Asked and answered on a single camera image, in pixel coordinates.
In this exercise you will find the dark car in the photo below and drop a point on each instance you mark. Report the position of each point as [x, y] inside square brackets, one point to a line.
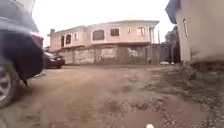
[53, 60]

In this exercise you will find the stained grey wall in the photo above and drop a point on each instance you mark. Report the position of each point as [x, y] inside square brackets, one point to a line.
[110, 55]

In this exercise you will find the robot's own part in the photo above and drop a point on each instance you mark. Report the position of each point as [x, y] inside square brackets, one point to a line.
[150, 126]

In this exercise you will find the pale two-storey building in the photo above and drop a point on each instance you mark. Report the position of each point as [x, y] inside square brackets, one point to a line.
[110, 33]

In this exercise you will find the brown dirt road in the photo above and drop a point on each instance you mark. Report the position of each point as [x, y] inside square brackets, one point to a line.
[93, 96]

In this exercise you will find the rubble strip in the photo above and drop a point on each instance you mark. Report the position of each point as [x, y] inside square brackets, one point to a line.
[196, 86]

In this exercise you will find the dark vehicle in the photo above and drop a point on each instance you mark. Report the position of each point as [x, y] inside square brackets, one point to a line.
[20, 50]

